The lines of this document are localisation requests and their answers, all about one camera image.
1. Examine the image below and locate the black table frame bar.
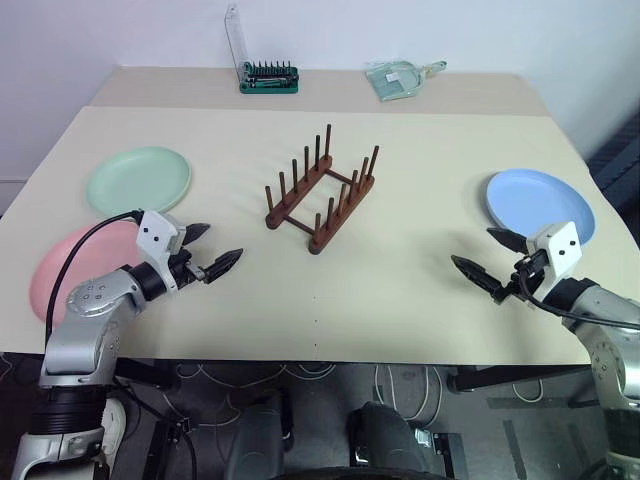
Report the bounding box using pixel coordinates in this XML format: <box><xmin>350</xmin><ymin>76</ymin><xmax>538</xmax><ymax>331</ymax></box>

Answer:
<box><xmin>115</xmin><ymin>358</ymin><xmax>182</xmax><ymax>392</ymax></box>
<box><xmin>451</xmin><ymin>366</ymin><xmax>602</xmax><ymax>407</ymax></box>

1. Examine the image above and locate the dark rounded shape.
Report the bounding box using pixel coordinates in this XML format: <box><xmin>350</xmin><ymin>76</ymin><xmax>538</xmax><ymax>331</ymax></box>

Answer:
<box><xmin>346</xmin><ymin>399</ymin><xmax>427</xmax><ymax>480</ymax></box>
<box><xmin>233</xmin><ymin>388</ymin><xmax>295</xmax><ymax>480</ymax></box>

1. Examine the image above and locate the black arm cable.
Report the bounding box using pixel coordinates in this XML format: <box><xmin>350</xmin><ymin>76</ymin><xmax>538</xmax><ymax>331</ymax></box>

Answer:
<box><xmin>45</xmin><ymin>209</ymin><xmax>144</xmax><ymax>346</ymax></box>
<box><xmin>516</xmin><ymin>264</ymin><xmax>640</xmax><ymax>332</ymax></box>

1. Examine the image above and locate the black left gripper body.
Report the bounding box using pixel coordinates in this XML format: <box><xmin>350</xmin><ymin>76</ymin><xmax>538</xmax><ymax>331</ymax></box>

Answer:
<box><xmin>167</xmin><ymin>245</ymin><xmax>209</xmax><ymax>290</ymax></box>

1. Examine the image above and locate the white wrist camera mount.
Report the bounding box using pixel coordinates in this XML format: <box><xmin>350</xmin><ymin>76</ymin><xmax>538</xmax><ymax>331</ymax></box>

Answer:
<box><xmin>135</xmin><ymin>209</ymin><xmax>189</xmax><ymax>292</ymax></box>
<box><xmin>524</xmin><ymin>219</ymin><xmax>584</xmax><ymax>294</ymax></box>

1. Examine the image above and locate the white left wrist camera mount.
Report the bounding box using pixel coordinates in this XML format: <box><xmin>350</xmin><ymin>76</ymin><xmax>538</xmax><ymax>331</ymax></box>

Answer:
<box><xmin>135</xmin><ymin>209</ymin><xmax>189</xmax><ymax>292</ymax></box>

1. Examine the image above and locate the green mini dustpan set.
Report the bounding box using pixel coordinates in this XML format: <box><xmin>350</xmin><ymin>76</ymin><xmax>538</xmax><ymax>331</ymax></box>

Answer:
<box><xmin>363</xmin><ymin>59</ymin><xmax>449</xmax><ymax>104</ymax></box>

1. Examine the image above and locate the blue plate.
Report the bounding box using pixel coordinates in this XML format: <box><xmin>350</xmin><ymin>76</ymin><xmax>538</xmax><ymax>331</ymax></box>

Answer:
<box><xmin>481</xmin><ymin>168</ymin><xmax>598</xmax><ymax>248</ymax></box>

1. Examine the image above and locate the green plate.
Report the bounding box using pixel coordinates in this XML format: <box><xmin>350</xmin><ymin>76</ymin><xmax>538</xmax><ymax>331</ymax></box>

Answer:
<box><xmin>85</xmin><ymin>145</ymin><xmax>194</xmax><ymax>218</ymax></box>

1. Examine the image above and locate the brown wooden dish rack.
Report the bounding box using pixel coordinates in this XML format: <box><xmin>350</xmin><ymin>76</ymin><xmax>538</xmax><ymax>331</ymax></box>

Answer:
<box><xmin>263</xmin><ymin>122</ymin><xmax>382</xmax><ymax>257</ymax></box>

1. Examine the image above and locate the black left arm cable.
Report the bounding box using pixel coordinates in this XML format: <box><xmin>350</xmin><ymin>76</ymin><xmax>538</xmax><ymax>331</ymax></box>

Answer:
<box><xmin>45</xmin><ymin>209</ymin><xmax>144</xmax><ymax>346</ymax></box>

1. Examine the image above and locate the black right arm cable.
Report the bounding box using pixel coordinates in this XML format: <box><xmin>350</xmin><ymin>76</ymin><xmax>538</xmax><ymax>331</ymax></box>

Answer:
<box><xmin>516</xmin><ymin>264</ymin><xmax>640</xmax><ymax>332</ymax></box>

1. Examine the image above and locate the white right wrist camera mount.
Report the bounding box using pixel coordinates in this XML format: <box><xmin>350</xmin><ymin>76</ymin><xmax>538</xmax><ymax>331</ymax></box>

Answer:
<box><xmin>524</xmin><ymin>219</ymin><xmax>584</xmax><ymax>294</ymax></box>

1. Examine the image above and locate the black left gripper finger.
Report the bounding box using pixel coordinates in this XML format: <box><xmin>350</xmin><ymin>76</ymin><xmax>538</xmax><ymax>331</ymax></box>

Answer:
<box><xmin>182</xmin><ymin>222</ymin><xmax>212</xmax><ymax>247</ymax></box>
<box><xmin>202</xmin><ymin>247</ymin><xmax>245</xmax><ymax>286</ymax></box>

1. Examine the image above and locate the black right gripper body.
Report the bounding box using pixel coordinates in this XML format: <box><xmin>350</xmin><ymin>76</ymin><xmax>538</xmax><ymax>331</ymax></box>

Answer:
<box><xmin>491</xmin><ymin>249</ymin><xmax>549</xmax><ymax>304</ymax></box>

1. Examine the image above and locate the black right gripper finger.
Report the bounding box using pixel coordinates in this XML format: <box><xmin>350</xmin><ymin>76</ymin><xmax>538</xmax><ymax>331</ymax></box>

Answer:
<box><xmin>450</xmin><ymin>254</ymin><xmax>504</xmax><ymax>302</ymax></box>
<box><xmin>485</xmin><ymin>226</ymin><xmax>527</xmax><ymax>254</ymax></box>

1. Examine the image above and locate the red plate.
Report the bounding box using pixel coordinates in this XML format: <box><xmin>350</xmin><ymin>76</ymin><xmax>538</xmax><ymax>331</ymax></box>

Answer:
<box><xmin>29</xmin><ymin>222</ymin><xmax>147</xmax><ymax>327</ymax></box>

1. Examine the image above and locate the black ribbed chair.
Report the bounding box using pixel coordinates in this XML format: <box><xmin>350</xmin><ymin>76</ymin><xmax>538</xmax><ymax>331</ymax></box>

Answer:
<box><xmin>583</xmin><ymin>106</ymin><xmax>640</xmax><ymax>202</ymax></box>

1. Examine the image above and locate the white floor cable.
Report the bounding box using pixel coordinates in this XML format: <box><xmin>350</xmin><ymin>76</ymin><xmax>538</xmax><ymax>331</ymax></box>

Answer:
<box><xmin>373</xmin><ymin>363</ymin><xmax>452</xmax><ymax>417</ymax></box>

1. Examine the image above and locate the green screwdriver bit set case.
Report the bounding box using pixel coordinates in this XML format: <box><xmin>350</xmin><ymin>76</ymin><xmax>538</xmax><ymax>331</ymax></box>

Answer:
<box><xmin>222</xmin><ymin>3</ymin><xmax>302</xmax><ymax>96</ymax></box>

